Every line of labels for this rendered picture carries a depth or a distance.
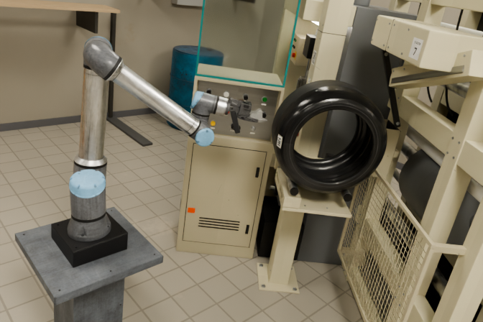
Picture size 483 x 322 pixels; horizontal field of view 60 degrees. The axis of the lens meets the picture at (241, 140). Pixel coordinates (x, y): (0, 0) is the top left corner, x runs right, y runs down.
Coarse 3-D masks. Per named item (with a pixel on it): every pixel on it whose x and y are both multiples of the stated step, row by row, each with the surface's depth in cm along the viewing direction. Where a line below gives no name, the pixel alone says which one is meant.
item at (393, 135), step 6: (390, 126) 246; (390, 132) 234; (396, 132) 234; (390, 138) 235; (396, 138) 235; (390, 144) 237; (396, 144) 237; (390, 150) 238; (384, 156) 239; (390, 156) 239; (384, 162) 241; (390, 162) 241; (378, 168) 242; (384, 168) 242; (372, 174) 243; (384, 174) 244
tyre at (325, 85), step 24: (288, 96) 214; (312, 96) 196; (336, 96) 195; (360, 96) 197; (288, 120) 199; (360, 120) 226; (384, 120) 203; (288, 144) 201; (360, 144) 231; (384, 144) 204; (288, 168) 207; (312, 168) 235; (336, 168) 234; (360, 168) 209; (336, 192) 216
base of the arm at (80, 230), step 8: (72, 216) 186; (104, 216) 190; (72, 224) 186; (80, 224) 184; (88, 224) 185; (96, 224) 186; (104, 224) 190; (72, 232) 186; (80, 232) 185; (88, 232) 185; (96, 232) 186; (104, 232) 189; (80, 240) 185; (88, 240) 185
